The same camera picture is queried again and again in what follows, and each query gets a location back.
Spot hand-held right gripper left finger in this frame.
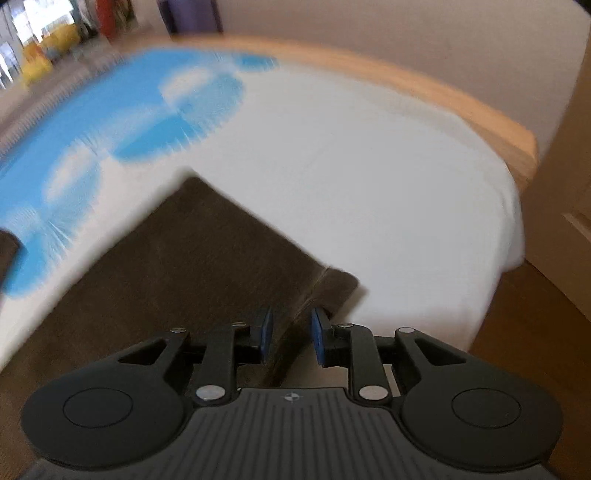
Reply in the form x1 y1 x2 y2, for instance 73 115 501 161
107 308 274 407

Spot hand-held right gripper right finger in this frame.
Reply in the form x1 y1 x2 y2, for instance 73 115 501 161
310 308 469 403

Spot brown pants with striped waistband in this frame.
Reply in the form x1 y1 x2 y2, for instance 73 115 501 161
0 175 371 480

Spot blue and white printed bedsheet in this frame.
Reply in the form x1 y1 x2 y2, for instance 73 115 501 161
0 44 527 370

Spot purple cloth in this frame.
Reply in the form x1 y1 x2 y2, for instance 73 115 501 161
157 0 225 36

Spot red object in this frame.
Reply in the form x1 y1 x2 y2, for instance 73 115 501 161
96 0 117 41

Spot yellow object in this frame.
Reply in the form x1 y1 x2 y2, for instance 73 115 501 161
19 22 80 85

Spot light wooden bed frame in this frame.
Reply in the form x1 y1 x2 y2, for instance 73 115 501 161
217 34 539 191

